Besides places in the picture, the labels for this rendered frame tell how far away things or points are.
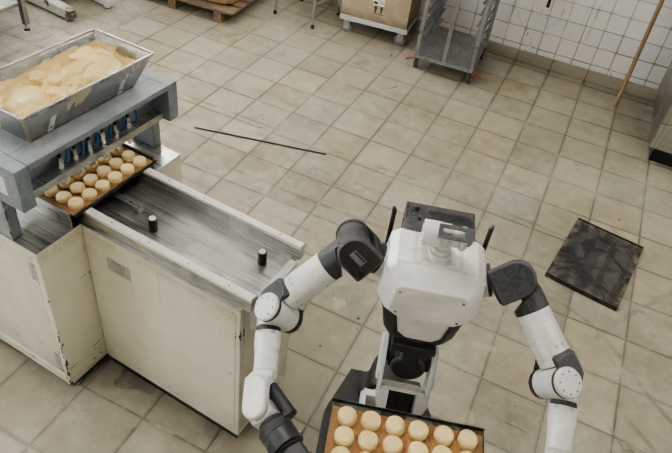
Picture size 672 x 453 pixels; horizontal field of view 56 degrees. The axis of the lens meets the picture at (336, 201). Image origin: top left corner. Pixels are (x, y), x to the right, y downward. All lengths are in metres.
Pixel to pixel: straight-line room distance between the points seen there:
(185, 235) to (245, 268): 0.26
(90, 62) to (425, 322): 1.43
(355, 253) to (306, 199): 2.14
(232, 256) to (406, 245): 0.75
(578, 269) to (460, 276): 2.20
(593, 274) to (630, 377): 0.66
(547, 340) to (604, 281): 2.11
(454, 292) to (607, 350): 1.92
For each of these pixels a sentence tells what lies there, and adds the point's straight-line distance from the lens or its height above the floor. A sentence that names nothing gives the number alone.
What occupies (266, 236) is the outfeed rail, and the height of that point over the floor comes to 0.88.
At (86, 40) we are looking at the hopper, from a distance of 2.53.
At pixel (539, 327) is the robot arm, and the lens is 1.71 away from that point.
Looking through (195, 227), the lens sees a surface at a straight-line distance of 2.32.
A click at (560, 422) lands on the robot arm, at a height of 1.07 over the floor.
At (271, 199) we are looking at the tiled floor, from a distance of 3.74.
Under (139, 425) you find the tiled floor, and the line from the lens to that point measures 2.82.
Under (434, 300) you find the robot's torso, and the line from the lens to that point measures 1.65.
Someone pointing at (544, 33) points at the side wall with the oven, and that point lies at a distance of 5.76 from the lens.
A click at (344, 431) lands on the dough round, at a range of 1.67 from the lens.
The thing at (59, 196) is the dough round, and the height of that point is 0.92.
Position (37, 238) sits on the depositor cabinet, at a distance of 2.36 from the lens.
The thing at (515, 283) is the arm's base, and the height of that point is 1.27.
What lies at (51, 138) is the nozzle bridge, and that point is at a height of 1.18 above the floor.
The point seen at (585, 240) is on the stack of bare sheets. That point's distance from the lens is 4.01.
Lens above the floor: 2.41
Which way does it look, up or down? 40 degrees down
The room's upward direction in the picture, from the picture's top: 8 degrees clockwise
